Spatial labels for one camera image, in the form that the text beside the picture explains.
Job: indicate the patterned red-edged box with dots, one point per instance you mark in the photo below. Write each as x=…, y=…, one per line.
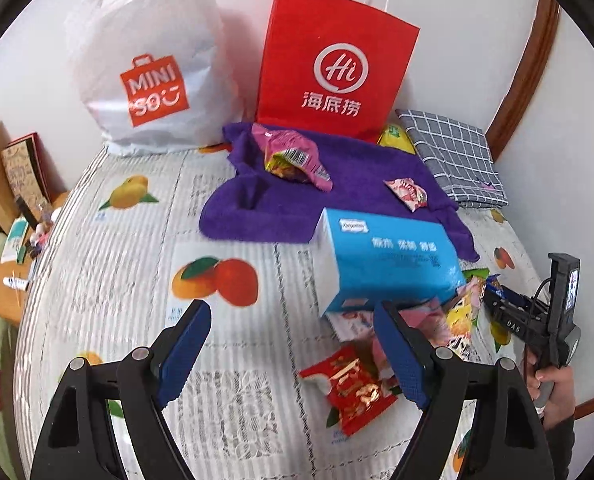
x=27, y=170

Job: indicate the person's right hand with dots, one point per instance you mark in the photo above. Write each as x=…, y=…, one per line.
x=559, y=390

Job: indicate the person's right forearm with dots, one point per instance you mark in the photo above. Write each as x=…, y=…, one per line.
x=562, y=450

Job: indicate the magenta snack packet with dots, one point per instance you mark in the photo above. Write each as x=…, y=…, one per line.
x=297, y=152

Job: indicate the white pink snack packet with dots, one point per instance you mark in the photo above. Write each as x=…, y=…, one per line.
x=352, y=325

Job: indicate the fruit print bed sheet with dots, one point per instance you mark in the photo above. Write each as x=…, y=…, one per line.
x=127, y=260

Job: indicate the blue tissue box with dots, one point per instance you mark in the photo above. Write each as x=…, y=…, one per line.
x=392, y=255

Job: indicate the yellow snack bag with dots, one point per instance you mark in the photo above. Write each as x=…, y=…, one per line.
x=397, y=140

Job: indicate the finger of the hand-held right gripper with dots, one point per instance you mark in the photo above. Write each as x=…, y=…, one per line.
x=502, y=297

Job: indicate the small pale pink snack packet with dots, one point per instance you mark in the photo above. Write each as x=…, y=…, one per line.
x=408, y=191

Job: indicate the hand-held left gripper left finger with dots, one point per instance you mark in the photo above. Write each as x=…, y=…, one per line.
x=187, y=347

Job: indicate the yellow snack packet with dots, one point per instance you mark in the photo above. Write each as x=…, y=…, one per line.
x=459, y=327

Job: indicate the teal white small box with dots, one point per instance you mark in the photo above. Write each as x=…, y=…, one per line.
x=16, y=240

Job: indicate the blue orange snack wrapper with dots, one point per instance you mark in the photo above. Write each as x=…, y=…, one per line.
x=489, y=285

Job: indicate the red snack packet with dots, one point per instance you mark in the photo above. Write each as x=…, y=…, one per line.
x=349, y=385

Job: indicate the red paper bag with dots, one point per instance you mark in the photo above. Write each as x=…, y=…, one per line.
x=332, y=70

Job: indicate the white plastic shopping bag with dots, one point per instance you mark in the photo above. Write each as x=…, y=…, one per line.
x=152, y=60

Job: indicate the pink peach snack packet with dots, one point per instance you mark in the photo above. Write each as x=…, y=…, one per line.
x=427, y=320

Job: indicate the grey checked cloth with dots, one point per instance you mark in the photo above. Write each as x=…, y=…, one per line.
x=452, y=160

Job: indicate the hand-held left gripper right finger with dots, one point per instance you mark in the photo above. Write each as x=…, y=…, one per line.
x=402, y=355

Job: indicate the purple towel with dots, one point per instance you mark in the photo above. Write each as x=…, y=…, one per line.
x=357, y=175

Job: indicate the brown wooden frame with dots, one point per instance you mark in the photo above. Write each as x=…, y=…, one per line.
x=527, y=70

